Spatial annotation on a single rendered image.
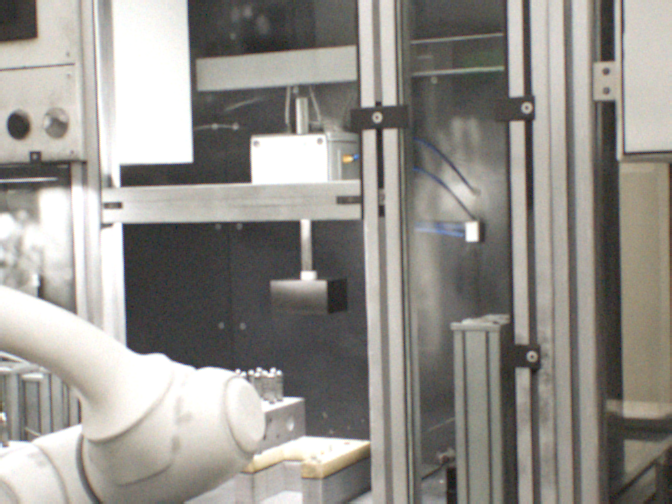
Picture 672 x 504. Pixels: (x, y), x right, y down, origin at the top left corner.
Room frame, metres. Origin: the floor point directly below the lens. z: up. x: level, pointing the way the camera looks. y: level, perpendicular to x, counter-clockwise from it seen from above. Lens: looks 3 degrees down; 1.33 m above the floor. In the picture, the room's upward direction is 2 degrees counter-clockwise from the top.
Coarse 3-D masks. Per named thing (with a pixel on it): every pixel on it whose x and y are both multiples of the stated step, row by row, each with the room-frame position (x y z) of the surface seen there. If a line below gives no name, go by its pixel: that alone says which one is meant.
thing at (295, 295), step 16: (304, 224) 1.72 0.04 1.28; (304, 240) 1.72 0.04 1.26; (304, 256) 1.72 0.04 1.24; (304, 272) 1.72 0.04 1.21; (272, 288) 1.72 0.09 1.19; (288, 288) 1.71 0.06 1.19; (304, 288) 1.69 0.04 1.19; (320, 288) 1.68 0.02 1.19; (336, 288) 1.70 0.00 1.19; (272, 304) 1.72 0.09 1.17; (288, 304) 1.71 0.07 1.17; (304, 304) 1.69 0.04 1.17; (320, 304) 1.68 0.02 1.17; (336, 304) 1.70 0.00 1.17
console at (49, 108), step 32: (32, 0) 1.64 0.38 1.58; (64, 0) 1.63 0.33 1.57; (0, 32) 1.66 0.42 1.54; (32, 32) 1.64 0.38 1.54; (64, 32) 1.63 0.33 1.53; (0, 64) 1.68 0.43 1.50; (32, 64) 1.65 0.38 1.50; (64, 64) 1.63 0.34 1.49; (0, 96) 1.68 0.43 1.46; (32, 96) 1.65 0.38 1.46; (64, 96) 1.63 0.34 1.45; (0, 128) 1.68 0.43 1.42; (32, 128) 1.66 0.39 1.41; (64, 128) 1.63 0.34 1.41; (0, 160) 1.68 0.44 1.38; (64, 160) 1.63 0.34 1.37
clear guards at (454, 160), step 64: (128, 0) 1.60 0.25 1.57; (192, 0) 1.55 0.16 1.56; (256, 0) 1.51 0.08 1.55; (320, 0) 1.48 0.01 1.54; (448, 0) 1.40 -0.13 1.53; (128, 64) 1.60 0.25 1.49; (192, 64) 1.56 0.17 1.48; (256, 64) 1.52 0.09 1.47; (320, 64) 1.48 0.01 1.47; (448, 64) 1.41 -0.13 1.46; (128, 128) 1.60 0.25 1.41; (192, 128) 1.56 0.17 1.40; (256, 128) 1.52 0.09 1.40; (320, 128) 1.48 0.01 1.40; (448, 128) 1.41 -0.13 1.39; (0, 192) 1.69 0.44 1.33; (64, 192) 1.65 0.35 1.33; (128, 192) 1.60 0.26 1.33; (192, 192) 1.56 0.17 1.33; (256, 192) 1.52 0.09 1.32; (320, 192) 1.48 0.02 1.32; (448, 192) 1.41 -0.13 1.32; (0, 256) 1.70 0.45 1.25; (64, 256) 1.65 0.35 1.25; (448, 256) 1.41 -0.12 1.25; (448, 320) 1.41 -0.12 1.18; (512, 320) 1.38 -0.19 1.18; (0, 384) 1.70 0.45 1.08; (64, 384) 1.65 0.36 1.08; (448, 384) 1.41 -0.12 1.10; (512, 384) 1.38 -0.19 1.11; (448, 448) 1.41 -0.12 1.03; (512, 448) 1.38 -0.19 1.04
